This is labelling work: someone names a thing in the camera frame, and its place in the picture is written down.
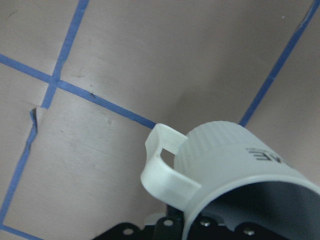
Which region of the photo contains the white mug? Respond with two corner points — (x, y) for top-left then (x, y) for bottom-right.
(140, 121), (320, 240)

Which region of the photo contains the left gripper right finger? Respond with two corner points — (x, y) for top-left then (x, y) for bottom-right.
(192, 213), (285, 240)

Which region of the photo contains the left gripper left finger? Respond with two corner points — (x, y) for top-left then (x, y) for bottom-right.
(91, 203), (187, 240)

